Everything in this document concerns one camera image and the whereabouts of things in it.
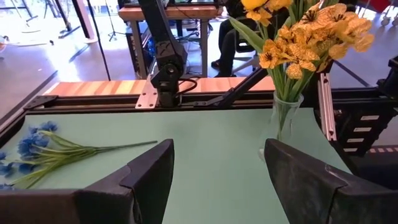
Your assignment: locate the clear glass vase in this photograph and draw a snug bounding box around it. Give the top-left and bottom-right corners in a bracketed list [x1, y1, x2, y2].
[258, 91, 305, 162]

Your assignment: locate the teal table mat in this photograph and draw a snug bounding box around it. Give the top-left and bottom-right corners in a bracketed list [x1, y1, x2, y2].
[0, 107, 354, 224]

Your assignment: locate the silver aluminium extrusion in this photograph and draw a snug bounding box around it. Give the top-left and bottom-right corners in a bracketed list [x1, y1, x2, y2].
[317, 73, 338, 142]

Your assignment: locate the grey office chair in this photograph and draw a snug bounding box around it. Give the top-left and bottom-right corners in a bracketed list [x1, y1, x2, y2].
[231, 29, 265, 75]

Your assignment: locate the yellow daisy bunch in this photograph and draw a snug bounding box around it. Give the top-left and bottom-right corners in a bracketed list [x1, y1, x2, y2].
[292, 0, 376, 103]
[245, 7, 321, 103]

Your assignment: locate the silver mounting plate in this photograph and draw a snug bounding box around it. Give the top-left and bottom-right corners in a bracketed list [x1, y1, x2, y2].
[135, 73, 160, 110]

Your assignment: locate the black metal table frame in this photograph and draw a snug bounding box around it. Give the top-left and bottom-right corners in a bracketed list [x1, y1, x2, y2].
[0, 55, 398, 190]

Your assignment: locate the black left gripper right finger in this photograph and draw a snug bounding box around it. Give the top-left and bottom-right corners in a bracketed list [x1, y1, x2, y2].
[264, 139, 388, 224]

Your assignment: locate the blue flower bunch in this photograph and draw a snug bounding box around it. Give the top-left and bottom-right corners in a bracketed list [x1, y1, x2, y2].
[0, 120, 159, 191]

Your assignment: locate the wooden workbench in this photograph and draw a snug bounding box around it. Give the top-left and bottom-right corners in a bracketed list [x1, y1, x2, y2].
[118, 4, 223, 78]

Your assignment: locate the person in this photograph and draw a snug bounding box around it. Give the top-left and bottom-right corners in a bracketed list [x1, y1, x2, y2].
[211, 0, 293, 78]

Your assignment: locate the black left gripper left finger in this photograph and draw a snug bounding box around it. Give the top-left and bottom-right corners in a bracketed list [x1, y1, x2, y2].
[74, 139, 175, 224]

